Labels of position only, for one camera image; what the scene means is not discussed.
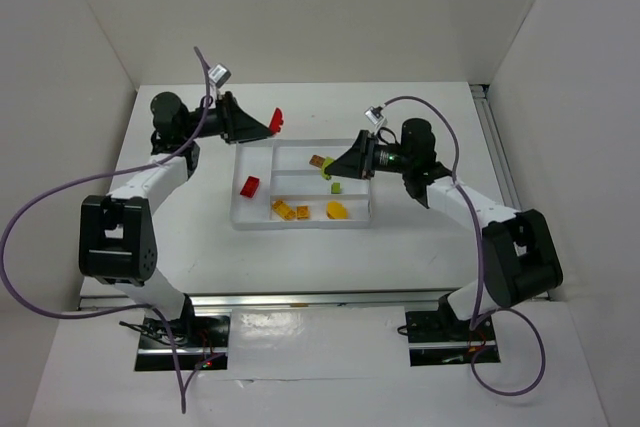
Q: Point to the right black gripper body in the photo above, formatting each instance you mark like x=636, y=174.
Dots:
x=369, y=157

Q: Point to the green lego brick from stack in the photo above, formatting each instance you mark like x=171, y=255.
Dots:
x=326, y=169

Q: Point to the red and green lego stack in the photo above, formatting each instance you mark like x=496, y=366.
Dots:
x=277, y=121

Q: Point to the tan lego brick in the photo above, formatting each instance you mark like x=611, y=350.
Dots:
x=318, y=161

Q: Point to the yellow rounded printed lego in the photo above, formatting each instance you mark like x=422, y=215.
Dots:
x=336, y=211

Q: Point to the red lego brick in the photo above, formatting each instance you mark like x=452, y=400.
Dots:
x=250, y=187

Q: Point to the small orange lego brick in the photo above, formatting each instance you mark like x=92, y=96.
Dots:
x=302, y=212

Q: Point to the yellow lego piece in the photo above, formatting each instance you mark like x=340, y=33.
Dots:
x=284, y=211

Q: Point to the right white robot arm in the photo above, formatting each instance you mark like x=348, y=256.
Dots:
x=518, y=259

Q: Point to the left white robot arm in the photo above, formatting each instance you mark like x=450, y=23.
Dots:
x=117, y=244

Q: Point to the white divided tray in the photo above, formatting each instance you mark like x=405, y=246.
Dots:
x=283, y=167

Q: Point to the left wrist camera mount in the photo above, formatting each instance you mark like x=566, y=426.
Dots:
x=217, y=77

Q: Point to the aluminium rail right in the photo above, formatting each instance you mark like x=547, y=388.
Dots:
x=479, y=93

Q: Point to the aluminium rail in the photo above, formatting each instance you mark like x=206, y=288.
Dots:
x=412, y=299
x=479, y=93

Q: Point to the aluminium rail front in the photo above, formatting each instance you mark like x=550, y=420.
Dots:
x=412, y=299

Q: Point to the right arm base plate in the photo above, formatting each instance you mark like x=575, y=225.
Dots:
x=432, y=343

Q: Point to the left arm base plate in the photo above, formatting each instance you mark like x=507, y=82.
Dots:
x=205, y=346

